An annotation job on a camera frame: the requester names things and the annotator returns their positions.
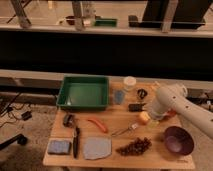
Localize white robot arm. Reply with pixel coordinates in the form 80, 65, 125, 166
147, 84, 213, 139

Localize small blue cup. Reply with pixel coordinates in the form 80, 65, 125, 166
114, 90, 125, 105

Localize red-brown wooden bowl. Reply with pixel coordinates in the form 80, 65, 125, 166
166, 109, 177, 117

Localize metal fork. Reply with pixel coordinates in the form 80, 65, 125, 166
111, 123, 139, 137

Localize black rectangular block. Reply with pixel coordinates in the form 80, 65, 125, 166
128, 103, 145, 112

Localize black binder clip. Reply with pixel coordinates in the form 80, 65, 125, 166
137, 89, 147, 100

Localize bunch of dark grapes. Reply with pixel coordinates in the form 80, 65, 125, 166
116, 137, 152, 156

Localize purple bowl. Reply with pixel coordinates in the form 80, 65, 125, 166
164, 126, 194, 155

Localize yellow wooden blocks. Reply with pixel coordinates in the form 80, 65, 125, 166
151, 81, 161, 91

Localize grey-blue cloth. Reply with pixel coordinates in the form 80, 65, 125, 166
83, 137, 112, 160

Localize green plastic tray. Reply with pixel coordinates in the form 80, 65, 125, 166
56, 76, 109, 110

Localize small black brush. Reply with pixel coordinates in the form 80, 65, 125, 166
63, 114, 75, 128

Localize blue sponge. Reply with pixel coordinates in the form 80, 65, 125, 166
47, 140, 71, 155

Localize black chair leg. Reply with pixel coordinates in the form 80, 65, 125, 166
0, 134, 28, 150

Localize black power adapter with cable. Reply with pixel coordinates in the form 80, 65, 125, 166
0, 92, 34, 123

